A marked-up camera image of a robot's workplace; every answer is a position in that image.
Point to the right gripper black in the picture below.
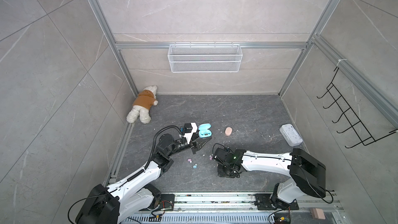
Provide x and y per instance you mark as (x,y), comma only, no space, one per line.
(221,173)

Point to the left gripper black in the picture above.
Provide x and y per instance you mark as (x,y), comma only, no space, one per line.
(194,145)

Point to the blue earbud charging case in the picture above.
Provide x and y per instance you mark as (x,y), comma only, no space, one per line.
(204,130)

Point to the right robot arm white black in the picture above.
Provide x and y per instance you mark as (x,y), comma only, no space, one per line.
(307,175)

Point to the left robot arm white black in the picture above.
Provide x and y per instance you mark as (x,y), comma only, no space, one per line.
(116,202)

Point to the peach earbud charging case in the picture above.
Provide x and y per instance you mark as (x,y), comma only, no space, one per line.
(228,131)

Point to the teddy bear with brown hoodie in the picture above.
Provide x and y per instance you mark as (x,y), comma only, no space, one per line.
(142,105)

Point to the white power strip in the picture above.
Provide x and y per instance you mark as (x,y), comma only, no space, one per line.
(290,134)

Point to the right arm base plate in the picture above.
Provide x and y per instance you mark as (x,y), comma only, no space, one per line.
(266,202)

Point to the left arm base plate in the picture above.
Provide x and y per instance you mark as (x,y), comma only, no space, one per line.
(162,201)

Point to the white wire mesh basket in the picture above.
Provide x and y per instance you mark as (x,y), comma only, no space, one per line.
(201,58)

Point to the pink box on rail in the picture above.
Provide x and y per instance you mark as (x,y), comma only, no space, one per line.
(317,213)

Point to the black wire hook rack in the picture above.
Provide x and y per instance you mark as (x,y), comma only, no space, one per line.
(347,112)

